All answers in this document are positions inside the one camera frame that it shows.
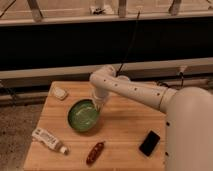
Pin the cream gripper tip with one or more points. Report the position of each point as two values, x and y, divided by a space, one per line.
98 105

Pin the green ceramic bowl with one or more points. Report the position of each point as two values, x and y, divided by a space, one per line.
83 115

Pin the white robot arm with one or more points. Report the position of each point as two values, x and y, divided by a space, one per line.
188 116

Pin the white plastic cup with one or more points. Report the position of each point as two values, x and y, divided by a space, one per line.
124 78

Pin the small white box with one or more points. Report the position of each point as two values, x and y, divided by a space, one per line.
59 93

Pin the brown sausage toy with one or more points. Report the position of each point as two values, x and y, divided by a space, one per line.
95 153

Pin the black smartphone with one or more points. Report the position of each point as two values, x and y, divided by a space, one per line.
149 143

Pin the white tube bottle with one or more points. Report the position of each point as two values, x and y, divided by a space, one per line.
49 140

